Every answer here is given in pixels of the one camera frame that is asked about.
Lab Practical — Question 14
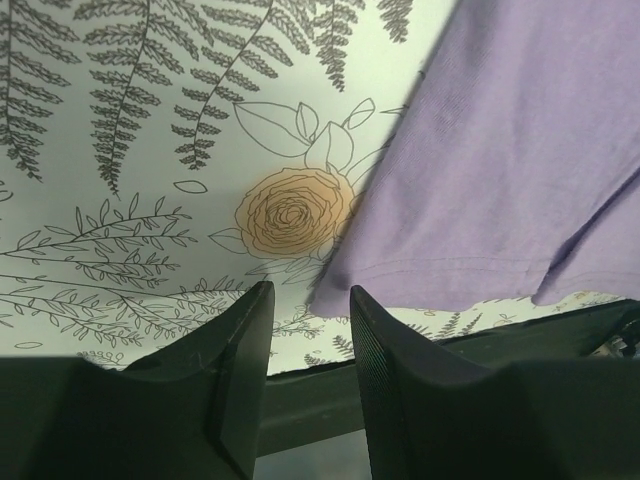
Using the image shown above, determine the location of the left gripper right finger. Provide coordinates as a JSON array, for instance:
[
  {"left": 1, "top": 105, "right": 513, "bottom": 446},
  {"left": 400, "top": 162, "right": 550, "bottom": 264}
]
[{"left": 350, "top": 287, "right": 639, "bottom": 479}]

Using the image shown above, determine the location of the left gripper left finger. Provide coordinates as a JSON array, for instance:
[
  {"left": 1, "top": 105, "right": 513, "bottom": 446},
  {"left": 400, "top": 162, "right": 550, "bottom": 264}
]
[{"left": 1, "top": 281, "right": 275, "bottom": 479}]

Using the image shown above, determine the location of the purple t shirt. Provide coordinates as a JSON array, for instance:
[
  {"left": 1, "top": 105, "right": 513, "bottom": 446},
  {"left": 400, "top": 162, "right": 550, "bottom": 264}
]
[{"left": 310, "top": 1, "right": 639, "bottom": 317}]

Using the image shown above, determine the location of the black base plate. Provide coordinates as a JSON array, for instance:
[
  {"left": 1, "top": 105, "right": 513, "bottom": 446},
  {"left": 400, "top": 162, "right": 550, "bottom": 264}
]
[{"left": 257, "top": 300, "right": 639, "bottom": 457}]

